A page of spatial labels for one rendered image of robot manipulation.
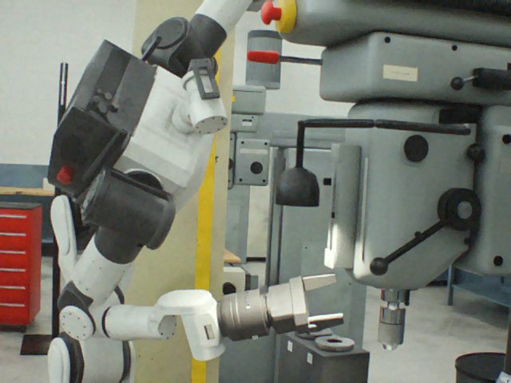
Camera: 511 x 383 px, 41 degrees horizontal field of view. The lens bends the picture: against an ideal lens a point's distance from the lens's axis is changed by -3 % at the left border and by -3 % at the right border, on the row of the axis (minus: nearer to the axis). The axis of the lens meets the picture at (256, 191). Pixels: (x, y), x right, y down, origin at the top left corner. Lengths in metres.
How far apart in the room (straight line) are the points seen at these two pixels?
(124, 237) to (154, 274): 1.65
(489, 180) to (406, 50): 0.26
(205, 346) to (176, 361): 1.70
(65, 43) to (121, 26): 0.84
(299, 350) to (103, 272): 0.53
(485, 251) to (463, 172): 0.14
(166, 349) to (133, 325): 1.61
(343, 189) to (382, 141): 0.11
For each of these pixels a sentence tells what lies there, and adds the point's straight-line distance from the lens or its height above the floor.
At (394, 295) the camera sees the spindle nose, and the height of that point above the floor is 1.29.
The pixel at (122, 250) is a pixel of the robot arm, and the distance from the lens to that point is 1.28.
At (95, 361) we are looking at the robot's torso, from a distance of 1.68.
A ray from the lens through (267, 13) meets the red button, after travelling 1.16.
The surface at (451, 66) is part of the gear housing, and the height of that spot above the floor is 1.68.
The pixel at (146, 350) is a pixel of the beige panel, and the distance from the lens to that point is 2.97.
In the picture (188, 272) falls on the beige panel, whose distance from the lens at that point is 2.92.
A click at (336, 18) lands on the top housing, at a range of 1.09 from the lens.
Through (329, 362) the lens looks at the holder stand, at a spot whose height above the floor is 1.09.
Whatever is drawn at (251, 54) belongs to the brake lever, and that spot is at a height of 1.70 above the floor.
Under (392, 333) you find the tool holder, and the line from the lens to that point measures 1.26.
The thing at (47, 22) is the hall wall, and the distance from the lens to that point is 10.25.
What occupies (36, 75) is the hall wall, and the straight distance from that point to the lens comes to 10.16.
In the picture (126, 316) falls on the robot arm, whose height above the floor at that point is 1.20.
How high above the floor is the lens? 1.53
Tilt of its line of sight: 3 degrees down
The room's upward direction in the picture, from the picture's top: 3 degrees clockwise
